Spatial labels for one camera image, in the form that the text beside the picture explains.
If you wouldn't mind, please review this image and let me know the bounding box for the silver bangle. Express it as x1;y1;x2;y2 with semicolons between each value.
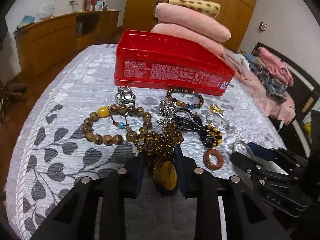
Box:
206;112;230;134
232;141;254;159

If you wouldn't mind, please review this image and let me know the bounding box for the brown stone ring pendant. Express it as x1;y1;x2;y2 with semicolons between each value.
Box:
203;149;224;171

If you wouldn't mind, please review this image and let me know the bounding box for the large brown bead bracelet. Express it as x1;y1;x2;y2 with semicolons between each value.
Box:
81;103;154;147

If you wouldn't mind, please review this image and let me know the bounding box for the amber bead necklace with pendant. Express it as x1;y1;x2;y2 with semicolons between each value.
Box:
133;122;185;193

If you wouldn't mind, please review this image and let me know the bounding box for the black bead necklace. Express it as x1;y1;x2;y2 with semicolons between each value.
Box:
170;107;224;149

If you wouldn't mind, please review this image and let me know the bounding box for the silver ball chain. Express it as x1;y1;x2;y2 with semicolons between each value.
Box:
157;99;182;126

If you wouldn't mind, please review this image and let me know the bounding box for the silver wrist watch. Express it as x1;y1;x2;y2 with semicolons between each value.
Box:
115;86;136;107

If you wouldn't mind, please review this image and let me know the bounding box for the pink bed sheet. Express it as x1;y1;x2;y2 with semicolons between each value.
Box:
222;48;296;125

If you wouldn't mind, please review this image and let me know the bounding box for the gold pendant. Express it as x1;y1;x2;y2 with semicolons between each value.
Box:
209;104;224;114

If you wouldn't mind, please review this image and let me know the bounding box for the plaid shirt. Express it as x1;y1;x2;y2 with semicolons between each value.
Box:
249;62;287;104

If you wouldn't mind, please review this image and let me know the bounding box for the white grey leaf bedspread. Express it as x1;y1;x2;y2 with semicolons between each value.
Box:
4;43;287;240

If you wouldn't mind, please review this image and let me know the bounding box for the folded pink garment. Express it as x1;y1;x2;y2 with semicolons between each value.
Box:
258;47;294;87

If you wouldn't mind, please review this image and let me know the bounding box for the red tin box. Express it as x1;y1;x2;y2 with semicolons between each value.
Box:
114;30;235;96

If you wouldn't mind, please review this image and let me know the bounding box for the wooden wardrobe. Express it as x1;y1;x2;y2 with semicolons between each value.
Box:
122;0;257;52

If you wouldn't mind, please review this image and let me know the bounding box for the lower pink pillow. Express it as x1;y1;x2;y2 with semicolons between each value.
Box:
151;23;224;56

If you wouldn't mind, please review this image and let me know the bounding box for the pink pillow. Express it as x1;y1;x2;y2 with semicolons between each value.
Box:
151;23;224;56
155;3;231;42

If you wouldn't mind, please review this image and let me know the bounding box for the yellow spotted blanket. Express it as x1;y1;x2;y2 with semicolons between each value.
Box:
168;0;221;18

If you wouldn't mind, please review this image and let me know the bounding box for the upper pink pillow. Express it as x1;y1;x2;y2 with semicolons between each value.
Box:
155;3;231;42

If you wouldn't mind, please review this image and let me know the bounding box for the wooden sideboard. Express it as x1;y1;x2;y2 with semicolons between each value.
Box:
14;10;119;75

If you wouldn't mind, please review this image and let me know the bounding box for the white kettle red lid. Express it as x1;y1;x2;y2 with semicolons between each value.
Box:
96;0;106;11

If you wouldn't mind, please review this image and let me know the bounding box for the white plastic bag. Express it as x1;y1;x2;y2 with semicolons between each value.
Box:
34;0;55;23

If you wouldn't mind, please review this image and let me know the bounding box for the blue cloth on sideboard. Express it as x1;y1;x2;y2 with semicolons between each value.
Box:
15;16;35;32

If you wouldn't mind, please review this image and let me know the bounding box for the multicolour bead bracelet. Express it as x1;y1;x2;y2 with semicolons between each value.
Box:
165;88;205;110

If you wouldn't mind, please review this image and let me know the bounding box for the wall switch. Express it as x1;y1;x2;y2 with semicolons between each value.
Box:
259;22;267;32

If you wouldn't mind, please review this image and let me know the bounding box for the wall power socket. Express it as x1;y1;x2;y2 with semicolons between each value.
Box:
69;0;79;12

